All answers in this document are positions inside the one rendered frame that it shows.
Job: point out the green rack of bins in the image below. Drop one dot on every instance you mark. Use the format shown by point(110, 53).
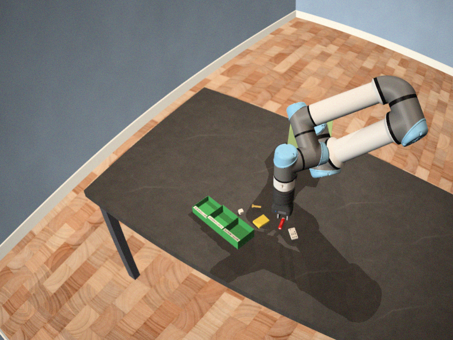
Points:
point(224, 222)

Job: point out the white domino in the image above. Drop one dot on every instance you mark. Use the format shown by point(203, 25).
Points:
point(293, 233)

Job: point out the yellow rectangular pad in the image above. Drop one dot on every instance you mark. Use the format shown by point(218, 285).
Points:
point(261, 221)

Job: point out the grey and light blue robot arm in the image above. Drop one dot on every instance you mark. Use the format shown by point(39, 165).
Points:
point(324, 155)

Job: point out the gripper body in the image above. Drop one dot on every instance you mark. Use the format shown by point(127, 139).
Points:
point(283, 195)

